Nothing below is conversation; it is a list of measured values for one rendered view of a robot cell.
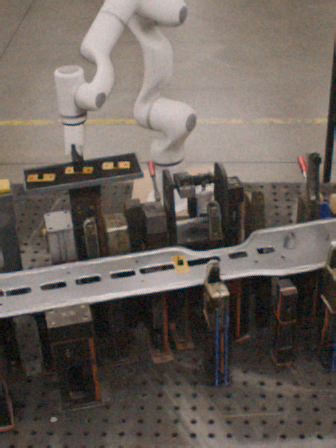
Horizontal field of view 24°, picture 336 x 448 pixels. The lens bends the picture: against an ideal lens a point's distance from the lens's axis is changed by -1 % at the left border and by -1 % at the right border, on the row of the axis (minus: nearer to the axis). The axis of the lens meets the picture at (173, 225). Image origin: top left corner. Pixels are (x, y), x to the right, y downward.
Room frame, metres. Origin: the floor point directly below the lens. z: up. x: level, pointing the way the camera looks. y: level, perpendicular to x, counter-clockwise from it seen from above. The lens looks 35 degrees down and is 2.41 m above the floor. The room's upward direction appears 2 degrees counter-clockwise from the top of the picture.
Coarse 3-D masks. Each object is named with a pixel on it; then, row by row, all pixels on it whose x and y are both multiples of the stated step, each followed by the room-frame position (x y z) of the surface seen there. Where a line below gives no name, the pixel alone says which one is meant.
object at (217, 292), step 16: (208, 288) 1.66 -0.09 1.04; (224, 288) 1.65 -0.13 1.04; (208, 304) 1.66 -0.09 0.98; (224, 304) 1.62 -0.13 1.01; (208, 320) 1.65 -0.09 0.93; (224, 320) 1.62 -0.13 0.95; (208, 336) 1.66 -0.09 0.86; (224, 336) 1.64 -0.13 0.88; (208, 352) 1.65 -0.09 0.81; (224, 352) 1.64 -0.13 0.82; (208, 368) 1.65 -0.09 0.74; (224, 368) 1.63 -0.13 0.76; (208, 384) 1.62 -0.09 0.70; (224, 384) 1.62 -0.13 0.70
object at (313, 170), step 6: (312, 156) 2.07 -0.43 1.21; (318, 156) 2.05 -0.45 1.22; (312, 162) 2.06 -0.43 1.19; (318, 162) 2.04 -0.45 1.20; (312, 168) 2.07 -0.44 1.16; (318, 168) 2.07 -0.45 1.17; (312, 174) 2.07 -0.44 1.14; (318, 174) 2.06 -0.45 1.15; (312, 180) 2.07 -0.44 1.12; (318, 180) 2.06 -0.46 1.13; (312, 186) 2.06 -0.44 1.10; (318, 186) 2.06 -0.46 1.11; (318, 192) 2.05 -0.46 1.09; (318, 198) 2.05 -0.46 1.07
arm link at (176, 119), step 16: (160, 112) 2.42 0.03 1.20; (176, 112) 2.39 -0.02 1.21; (192, 112) 2.41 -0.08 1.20; (160, 128) 2.41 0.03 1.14; (176, 128) 2.37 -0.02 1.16; (192, 128) 2.40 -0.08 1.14; (160, 144) 2.44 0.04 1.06; (176, 144) 2.40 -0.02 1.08; (160, 160) 2.42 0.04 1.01; (176, 160) 2.43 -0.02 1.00
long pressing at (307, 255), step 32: (320, 224) 2.00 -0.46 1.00; (128, 256) 1.87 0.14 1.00; (160, 256) 1.87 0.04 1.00; (192, 256) 1.86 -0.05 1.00; (224, 256) 1.85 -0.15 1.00; (256, 256) 1.85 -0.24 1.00; (288, 256) 1.84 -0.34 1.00; (320, 256) 1.84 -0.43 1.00; (32, 288) 1.73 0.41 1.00; (64, 288) 1.73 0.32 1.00; (96, 288) 1.73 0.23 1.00; (128, 288) 1.72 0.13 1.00; (160, 288) 1.72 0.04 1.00
